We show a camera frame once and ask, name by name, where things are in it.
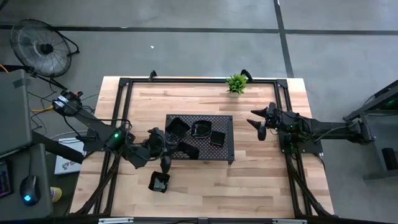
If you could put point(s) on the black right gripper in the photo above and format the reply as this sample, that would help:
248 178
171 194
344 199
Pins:
273 118

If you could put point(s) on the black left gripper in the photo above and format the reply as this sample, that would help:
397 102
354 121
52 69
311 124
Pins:
157 141

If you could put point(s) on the round wavy black plate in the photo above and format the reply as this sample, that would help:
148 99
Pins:
189 151
201 129

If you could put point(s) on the square flared black plate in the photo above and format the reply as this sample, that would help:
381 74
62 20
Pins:
178 127
159 183

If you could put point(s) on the small square black plate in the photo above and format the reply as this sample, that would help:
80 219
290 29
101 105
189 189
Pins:
217 138

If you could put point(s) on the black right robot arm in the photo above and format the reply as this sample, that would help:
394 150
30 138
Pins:
326 129

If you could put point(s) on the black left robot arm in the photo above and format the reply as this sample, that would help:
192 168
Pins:
90 123

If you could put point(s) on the green plant in white pot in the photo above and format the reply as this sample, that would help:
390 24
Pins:
237 83

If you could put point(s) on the black perforated metal shelf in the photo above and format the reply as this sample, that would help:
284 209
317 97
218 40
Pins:
217 154

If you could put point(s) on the white printed cardboard box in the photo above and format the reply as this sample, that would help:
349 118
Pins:
66 165

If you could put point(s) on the grey metal stand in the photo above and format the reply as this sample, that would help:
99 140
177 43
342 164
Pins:
371 133

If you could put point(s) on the black desk support beam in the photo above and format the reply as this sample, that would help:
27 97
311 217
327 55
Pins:
59 148

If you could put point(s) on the yellow white cup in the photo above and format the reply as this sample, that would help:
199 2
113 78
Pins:
56 194

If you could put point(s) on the black box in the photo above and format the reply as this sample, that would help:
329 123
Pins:
390 158

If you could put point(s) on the grey desk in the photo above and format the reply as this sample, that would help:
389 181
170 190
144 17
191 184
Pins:
40 168

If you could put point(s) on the black computer mouse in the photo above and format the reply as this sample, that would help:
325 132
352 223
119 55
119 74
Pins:
30 189

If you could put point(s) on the black metal floor fan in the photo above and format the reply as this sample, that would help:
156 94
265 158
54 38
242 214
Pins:
46 48

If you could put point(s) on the grey box with tape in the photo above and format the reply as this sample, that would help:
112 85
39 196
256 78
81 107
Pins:
14 118

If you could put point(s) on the black keyboard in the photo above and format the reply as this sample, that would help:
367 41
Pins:
3 183

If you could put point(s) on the black aluminium table frame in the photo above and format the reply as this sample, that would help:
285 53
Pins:
264 81

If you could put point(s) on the silver metal bracket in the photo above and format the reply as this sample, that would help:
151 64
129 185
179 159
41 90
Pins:
115 221
289 221

